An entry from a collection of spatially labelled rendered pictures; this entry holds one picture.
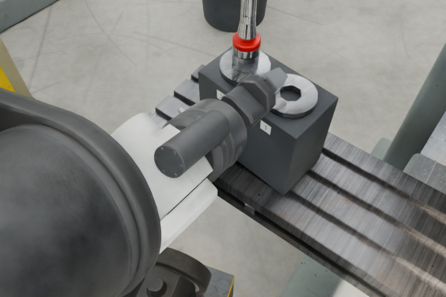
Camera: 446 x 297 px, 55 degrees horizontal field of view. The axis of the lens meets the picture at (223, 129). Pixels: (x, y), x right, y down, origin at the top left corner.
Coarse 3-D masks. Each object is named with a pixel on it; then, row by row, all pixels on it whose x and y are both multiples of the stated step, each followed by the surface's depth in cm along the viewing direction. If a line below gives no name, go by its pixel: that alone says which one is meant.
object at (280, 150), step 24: (216, 72) 76; (264, 72) 74; (288, 72) 76; (216, 96) 77; (288, 96) 72; (312, 96) 71; (336, 96) 73; (264, 120) 70; (288, 120) 69; (312, 120) 69; (264, 144) 75; (288, 144) 70; (312, 144) 76; (264, 168) 80; (288, 168) 74
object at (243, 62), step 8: (232, 48) 72; (232, 56) 73; (240, 56) 71; (248, 56) 71; (256, 56) 72; (232, 64) 74; (240, 64) 72; (248, 64) 72; (256, 64) 73; (240, 72) 74; (248, 72) 74
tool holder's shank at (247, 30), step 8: (248, 0) 64; (256, 0) 64; (248, 8) 64; (240, 16) 67; (248, 16) 66; (240, 24) 68; (248, 24) 67; (240, 32) 68; (248, 32) 68; (256, 32) 69; (248, 40) 70
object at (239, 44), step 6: (234, 36) 71; (258, 36) 71; (234, 42) 70; (240, 42) 70; (246, 42) 70; (252, 42) 70; (258, 42) 70; (240, 48) 70; (246, 48) 69; (252, 48) 69
